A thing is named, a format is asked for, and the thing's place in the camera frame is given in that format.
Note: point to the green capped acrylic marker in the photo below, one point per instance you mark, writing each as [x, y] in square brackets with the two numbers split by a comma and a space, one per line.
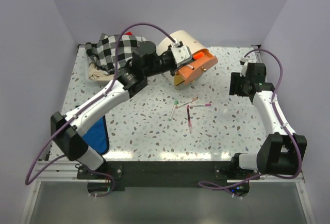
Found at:
[173, 110]

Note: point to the yellow drawer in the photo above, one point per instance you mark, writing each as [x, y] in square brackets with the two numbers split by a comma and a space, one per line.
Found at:
[177, 80]

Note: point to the aluminium frame rail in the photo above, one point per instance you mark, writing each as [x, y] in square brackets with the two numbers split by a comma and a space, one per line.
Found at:
[59, 171]

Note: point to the beige folded cloth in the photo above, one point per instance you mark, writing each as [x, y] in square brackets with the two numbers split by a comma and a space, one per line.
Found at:
[96, 75]

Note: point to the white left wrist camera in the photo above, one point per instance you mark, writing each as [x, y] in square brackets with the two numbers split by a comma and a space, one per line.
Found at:
[181, 53]

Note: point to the orange black highlighter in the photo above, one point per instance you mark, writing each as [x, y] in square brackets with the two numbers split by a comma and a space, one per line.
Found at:
[198, 55]

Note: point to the blue cloth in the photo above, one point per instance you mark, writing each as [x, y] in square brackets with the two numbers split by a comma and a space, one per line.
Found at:
[97, 136]

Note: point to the grey-green bottom drawer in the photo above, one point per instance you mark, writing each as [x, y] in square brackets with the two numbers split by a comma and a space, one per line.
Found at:
[183, 85]

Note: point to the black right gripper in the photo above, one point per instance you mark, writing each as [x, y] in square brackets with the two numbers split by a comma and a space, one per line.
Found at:
[235, 78]

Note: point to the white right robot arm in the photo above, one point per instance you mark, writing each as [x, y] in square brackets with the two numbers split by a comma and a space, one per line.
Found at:
[283, 149]

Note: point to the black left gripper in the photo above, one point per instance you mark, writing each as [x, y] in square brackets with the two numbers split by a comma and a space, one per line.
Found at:
[175, 68]

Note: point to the salmon top drawer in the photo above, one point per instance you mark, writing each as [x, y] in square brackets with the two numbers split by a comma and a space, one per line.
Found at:
[200, 66]

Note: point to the black white checkered cloth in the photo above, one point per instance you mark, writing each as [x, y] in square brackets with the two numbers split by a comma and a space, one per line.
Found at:
[102, 53]

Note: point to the blue capped white marker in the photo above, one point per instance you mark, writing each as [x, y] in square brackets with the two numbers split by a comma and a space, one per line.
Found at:
[190, 67]

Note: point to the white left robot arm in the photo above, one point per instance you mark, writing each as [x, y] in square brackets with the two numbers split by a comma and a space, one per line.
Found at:
[67, 130]

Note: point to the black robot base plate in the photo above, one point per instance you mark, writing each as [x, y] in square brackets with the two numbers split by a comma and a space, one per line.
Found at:
[174, 174]

